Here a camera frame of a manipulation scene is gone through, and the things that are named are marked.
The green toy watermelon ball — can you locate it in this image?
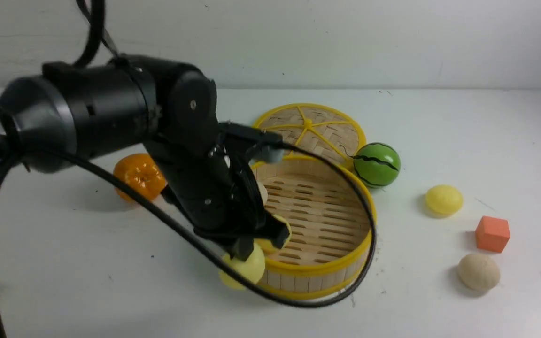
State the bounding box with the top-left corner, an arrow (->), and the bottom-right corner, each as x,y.
352,143 -> 401,189

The orange toy tangerine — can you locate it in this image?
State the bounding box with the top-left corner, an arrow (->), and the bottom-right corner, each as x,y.
112,153 -> 167,201

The bamboo steamer tray yellow rim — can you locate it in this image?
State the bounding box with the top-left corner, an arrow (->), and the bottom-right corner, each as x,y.
253,156 -> 376,300

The orange foam cube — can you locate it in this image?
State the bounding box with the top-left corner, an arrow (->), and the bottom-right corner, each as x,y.
475,215 -> 510,254

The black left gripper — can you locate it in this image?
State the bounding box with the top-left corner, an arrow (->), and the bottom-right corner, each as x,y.
144,137 -> 288,261

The woven bamboo steamer lid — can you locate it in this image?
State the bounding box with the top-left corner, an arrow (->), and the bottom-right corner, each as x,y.
253,103 -> 367,169

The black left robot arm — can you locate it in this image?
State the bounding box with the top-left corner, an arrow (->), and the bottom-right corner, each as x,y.
0,55 -> 282,259

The beige bun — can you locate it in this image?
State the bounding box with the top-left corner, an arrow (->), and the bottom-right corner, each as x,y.
457,253 -> 501,292

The yellow bun front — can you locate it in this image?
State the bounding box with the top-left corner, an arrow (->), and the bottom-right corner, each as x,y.
218,242 -> 265,290

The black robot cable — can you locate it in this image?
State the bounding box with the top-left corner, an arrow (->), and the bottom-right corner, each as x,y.
0,141 -> 377,338

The yellow bun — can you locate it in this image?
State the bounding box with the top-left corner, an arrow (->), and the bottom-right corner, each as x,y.
425,184 -> 464,216
254,214 -> 293,255
218,242 -> 265,290

